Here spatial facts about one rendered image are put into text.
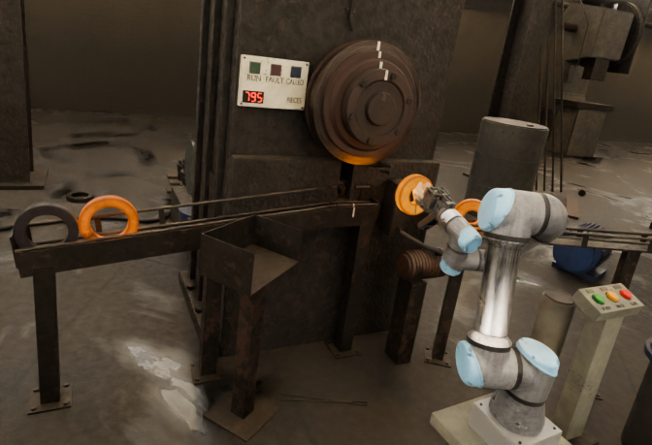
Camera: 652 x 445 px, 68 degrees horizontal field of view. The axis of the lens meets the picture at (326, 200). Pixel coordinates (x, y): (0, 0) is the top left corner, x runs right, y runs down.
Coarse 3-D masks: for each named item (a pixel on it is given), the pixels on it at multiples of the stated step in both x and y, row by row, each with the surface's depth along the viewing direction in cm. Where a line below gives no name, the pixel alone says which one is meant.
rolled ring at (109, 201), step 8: (96, 200) 156; (104, 200) 157; (112, 200) 158; (120, 200) 159; (88, 208) 156; (96, 208) 157; (120, 208) 160; (128, 208) 161; (80, 216) 156; (88, 216) 157; (128, 216) 162; (136, 216) 163; (80, 224) 156; (88, 224) 157; (128, 224) 163; (136, 224) 164; (88, 232) 158; (128, 232) 164; (136, 232) 165
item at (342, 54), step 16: (352, 48) 174; (368, 48) 176; (384, 48) 179; (336, 64) 173; (320, 80) 173; (416, 80) 190; (320, 96) 175; (416, 96) 192; (320, 112) 177; (416, 112) 195; (320, 128) 179; (400, 144) 196; (352, 160) 189; (368, 160) 192
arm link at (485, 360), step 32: (512, 192) 124; (480, 224) 128; (512, 224) 123; (544, 224) 124; (512, 256) 125; (480, 288) 131; (512, 288) 126; (480, 320) 129; (480, 352) 127; (512, 352) 129; (480, 384) 127; (512, 384) 127
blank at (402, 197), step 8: (408, 176) 178; (416, 176) 177; (424, 176) 179; (400, 184) 178; (408, 184) 177; (416, 184) 178; (424, 184) 180; (400, 192) 176; (408, 192) 178; (400, 200) 177; (408, 200) 179; (400, 208) 180; (408, 208) 180; (416, 208) 182
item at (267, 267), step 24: (216, 240) 144; (240, 240) 165; (264, 240) 169; (288, 240) 163; (216, 264) 146; (240, 264) 141; (264, 264) 159; (288, 264) 161; (240, 288) 143; (264, 288) 162; (240, 312) 163; (240, 336) 165; (240, 360) 167; (240, 384) 170; (216, 408) 176; (240, 408) 172; (264, 408) 179; (240, 432) 167
